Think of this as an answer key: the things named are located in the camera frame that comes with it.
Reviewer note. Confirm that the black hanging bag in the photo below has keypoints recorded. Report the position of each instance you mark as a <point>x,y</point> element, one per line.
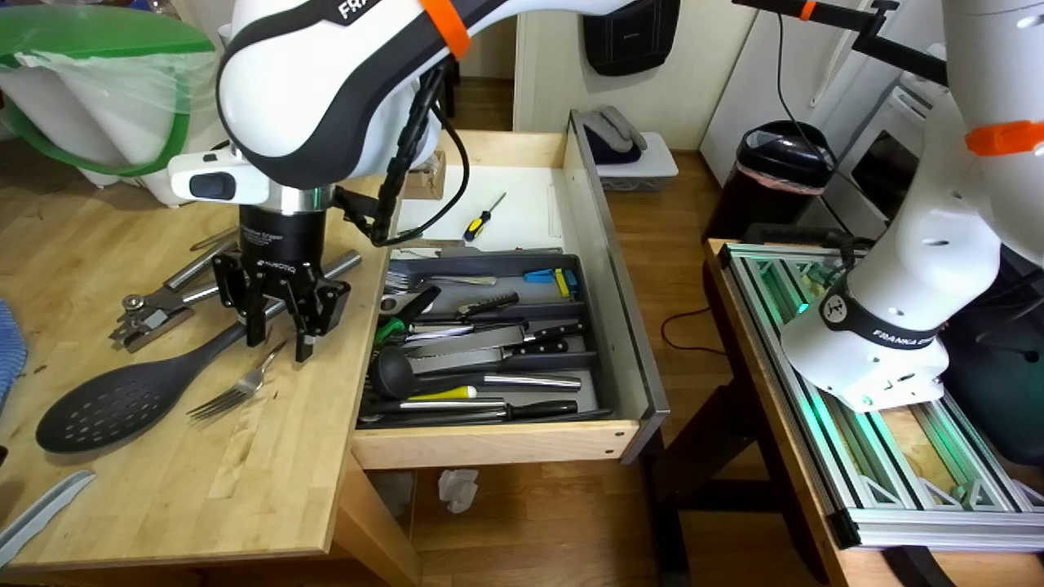
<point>631,35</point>

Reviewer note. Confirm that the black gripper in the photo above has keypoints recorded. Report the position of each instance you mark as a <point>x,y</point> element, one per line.
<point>282,245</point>

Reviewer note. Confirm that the black cutlery organizer tray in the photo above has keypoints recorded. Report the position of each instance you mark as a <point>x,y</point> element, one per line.
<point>491,338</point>

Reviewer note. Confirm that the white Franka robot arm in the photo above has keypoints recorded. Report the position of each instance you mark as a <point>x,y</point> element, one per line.
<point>314,85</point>

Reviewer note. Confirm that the black trash can pink liner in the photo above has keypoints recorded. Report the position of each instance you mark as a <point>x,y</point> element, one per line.
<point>778,175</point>

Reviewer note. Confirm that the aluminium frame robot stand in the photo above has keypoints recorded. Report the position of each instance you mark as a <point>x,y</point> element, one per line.
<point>901,435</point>

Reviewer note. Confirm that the blue cloth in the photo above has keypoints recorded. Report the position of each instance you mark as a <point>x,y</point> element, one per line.
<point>7,355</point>

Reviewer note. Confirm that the blue yellow small tool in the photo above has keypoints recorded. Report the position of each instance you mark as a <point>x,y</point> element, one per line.
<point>552,283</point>

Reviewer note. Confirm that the black camera boom orange clamps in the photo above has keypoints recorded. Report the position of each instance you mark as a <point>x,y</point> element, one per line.
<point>836,26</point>

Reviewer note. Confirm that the crumpled white paper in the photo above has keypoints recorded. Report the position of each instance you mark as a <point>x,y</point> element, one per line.
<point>457,490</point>

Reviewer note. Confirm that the white bin green rimmed bag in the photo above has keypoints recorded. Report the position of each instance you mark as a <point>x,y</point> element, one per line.
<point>99,110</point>

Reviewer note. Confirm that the white stove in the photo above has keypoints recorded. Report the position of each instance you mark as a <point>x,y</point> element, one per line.
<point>882,153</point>

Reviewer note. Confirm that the grey bladed knife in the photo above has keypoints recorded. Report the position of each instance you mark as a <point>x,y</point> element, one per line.
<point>37,516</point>

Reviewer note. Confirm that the open wooden drawer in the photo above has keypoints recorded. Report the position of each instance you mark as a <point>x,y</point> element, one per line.
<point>511,296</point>

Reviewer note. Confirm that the dark bulky case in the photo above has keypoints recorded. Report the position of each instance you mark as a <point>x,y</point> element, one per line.
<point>1000,371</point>

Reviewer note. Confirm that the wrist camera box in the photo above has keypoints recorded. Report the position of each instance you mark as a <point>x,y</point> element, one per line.
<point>217,181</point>

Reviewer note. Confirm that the yellow black screwdriver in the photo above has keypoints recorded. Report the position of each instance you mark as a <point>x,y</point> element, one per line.
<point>482,217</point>

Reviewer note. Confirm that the small wooden block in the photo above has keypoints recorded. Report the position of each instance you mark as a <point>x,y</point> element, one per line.
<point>430,175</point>

